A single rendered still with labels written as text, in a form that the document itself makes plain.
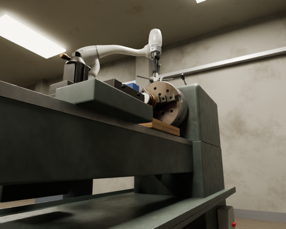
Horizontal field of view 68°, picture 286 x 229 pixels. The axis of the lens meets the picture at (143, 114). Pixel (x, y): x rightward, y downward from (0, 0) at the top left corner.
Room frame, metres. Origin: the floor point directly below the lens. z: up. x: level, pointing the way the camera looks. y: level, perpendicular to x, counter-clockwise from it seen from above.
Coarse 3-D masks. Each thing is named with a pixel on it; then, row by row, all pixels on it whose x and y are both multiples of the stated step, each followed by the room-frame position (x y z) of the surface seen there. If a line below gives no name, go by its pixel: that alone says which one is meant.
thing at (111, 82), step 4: (108, 80) 0.60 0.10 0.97; (112, 80) 0.59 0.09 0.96; (116, 80) 0.60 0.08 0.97; (108, 84) 0.60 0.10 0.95; (112, 84) 0.59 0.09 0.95; (116, 84) 0.60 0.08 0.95; (120, 84) 0.62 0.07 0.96; (124, 84) 0.63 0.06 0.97; (116, 88) 0.60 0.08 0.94; (120, 88) 0.62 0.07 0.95; (124, 88) 0.64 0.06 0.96; (128, 88) 0.65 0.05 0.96; (132, 88) 0.67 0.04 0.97; (124, 92) 0.64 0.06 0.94; (128, 92) 0.65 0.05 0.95; (132, 92) 0.67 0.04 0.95; (136, 92) 0.69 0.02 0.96; (52, 96) 0.74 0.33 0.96; (136, 96) 0.69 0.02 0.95; (140, 96) 0.72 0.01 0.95; (144, 96) 0.74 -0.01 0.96; (144, 100) 0.74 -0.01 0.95
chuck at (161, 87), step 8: (152, 88) 1.27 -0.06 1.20; (160, 88) 1.24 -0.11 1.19; (168, 88) 1.21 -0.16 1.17; (176, 88) 1.22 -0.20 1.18; (160, 96) 1.24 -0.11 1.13; (176, 104) 1.19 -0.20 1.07; (184, 104) 1.24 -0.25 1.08; (160, 112) 1.24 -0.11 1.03; (168, 112) 1.22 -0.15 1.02; (176, 112) 1.19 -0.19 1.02; (184, 112) 1.25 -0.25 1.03; (160, 120) 1.25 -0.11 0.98; (168, 120) 1.22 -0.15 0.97; (176, 120) 1.22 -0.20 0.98
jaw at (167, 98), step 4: (164, 96) 1.16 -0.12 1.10; (168, 96) 1.17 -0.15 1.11; (172, 96) 1.16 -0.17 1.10; (176, 96) 1.19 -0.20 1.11; (160, 100) 1.17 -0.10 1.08; (164, 100) 1.16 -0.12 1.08; (168, 100) 1.17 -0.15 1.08; (172, 100) 1.16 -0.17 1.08; (176, 100) 1.18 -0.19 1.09; (160, 104) 1.20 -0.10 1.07; (164, 104) 1.21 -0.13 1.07; (168, 104) 1.22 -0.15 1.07
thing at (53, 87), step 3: (63, 81) 0.73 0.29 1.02; (66, 81) 0.72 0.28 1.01; (69, 81) 0.73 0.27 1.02; (54, 84) 0.76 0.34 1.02; (57, 84) 0.75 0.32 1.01; (60, 84) 0.74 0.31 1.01; (63, 84) 0.73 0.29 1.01; (66, 84) 0.72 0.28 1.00; (69, 84) 0.73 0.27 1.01; (51, 87) 0.77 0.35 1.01; (54, 87) 0.76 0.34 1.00; (57, 87) 0.75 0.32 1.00; (60, 87) 0.74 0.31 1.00; (51, 90) 0.77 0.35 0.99; (54, 90) 0.76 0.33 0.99; (51, 93) 0.76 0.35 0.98; (54, 93) 0.75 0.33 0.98
